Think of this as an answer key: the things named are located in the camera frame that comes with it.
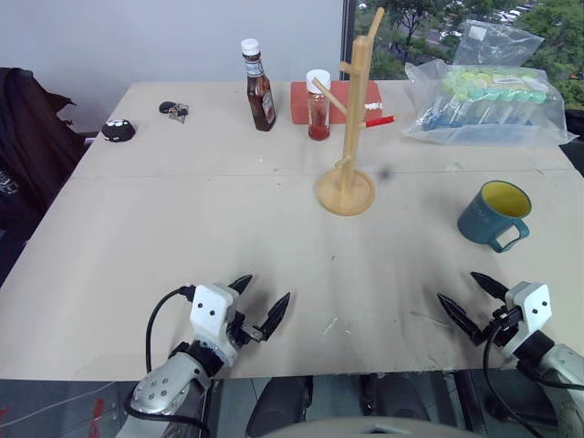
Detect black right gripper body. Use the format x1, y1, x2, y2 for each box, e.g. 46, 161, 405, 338
481, 306, 524, 349

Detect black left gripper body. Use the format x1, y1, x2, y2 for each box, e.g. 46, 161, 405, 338
225, 311, 268, 352

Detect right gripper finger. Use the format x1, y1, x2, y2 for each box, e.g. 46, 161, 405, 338
469, 271, 510, 303
436, 291, 487, 347

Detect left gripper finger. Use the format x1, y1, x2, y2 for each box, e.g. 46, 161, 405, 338
227, 274, 254, 296
259, 291, 292, 342

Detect wooden mug tree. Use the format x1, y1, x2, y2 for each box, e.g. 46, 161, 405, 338
313, 6, 377, 217

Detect teal mug yellow inside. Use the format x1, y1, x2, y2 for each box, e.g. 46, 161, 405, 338
456, 180, 534, 255

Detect dark rounded shape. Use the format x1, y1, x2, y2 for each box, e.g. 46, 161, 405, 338
245, 375, 317, 438

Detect grey rounded robot body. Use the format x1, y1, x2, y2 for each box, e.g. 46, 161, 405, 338
267, 414, 467, 438

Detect plastic bag of capped tubes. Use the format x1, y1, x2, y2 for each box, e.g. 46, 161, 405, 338
401, 58, 569, 149

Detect ketchup bottle white cap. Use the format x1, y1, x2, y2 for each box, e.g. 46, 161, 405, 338
240, 38, 278, 133

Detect red spice jar white lid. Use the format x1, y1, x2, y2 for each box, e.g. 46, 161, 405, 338
305, 69, 332, 142

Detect black key bunch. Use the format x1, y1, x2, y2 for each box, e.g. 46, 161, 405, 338
158, 100, 190, 124

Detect black round toy white eyes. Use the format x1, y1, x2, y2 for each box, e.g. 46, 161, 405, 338
100, 118, 138, 143

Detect red marker pen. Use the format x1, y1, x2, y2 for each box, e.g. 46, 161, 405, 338
360, 114, 399, 130

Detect red flat box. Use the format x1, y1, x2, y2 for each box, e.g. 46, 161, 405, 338
290, 80, 385, 126

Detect dark jacket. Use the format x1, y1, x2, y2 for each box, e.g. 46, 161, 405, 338
0, 67, 89, 232

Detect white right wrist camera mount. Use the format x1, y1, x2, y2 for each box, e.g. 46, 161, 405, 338
503, 281, 554, 358

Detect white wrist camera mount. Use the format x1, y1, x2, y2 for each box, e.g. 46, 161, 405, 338
503, 281, 554, 358
190, 283, 241, 366

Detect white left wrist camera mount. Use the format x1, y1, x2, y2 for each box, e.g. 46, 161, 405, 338
190, 283, 241, 366

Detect black window frame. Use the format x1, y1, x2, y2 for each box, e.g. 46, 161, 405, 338
341, 0, 358, 83

